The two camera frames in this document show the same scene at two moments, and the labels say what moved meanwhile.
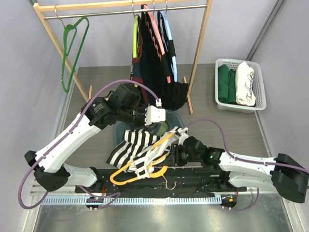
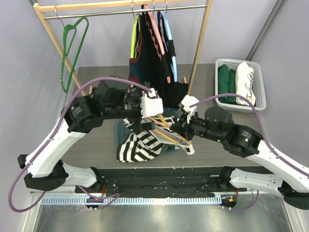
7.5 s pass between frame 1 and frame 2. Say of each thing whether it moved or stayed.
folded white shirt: stayed
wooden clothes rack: stayed
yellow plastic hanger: moved
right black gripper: moved
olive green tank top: moved
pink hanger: stayed
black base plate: stayed
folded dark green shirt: stayed
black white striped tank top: moved
